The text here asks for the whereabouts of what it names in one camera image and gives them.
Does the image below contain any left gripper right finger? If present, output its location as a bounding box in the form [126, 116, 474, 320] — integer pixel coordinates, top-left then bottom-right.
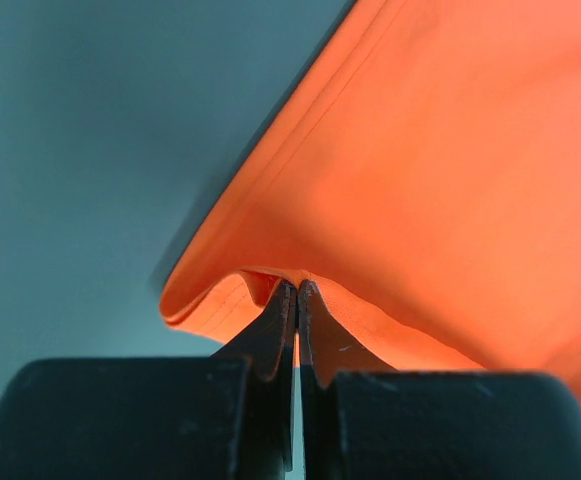
[297, 281, 581, 479]

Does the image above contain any orange t shirt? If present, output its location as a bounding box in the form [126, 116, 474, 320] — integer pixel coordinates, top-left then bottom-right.
[159, 1, 581, 403]

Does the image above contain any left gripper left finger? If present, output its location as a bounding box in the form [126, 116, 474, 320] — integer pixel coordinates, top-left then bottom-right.
[0, 282, 297, 479]

